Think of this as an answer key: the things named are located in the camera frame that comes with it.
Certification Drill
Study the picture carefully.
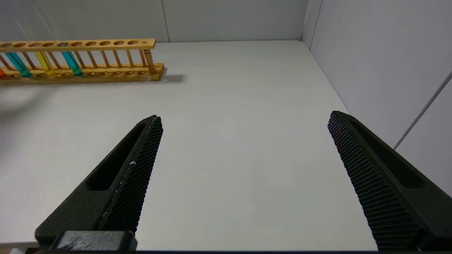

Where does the wooden test tube rack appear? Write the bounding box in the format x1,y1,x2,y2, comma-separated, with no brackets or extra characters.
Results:
0,38,165,85

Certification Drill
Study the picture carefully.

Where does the test tube with blue-green liquid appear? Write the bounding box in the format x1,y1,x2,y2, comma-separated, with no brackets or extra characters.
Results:
35,4,85,77
0,14,33,78

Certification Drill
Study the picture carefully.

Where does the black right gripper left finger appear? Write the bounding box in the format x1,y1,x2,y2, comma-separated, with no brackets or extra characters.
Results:
35,115,163,248

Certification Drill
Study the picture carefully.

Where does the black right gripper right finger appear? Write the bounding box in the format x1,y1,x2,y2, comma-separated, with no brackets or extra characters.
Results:
327,111,452,252

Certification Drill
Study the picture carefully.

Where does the test tube with yellow liquid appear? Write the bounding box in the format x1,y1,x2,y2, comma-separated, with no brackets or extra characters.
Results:
12,4,57,78

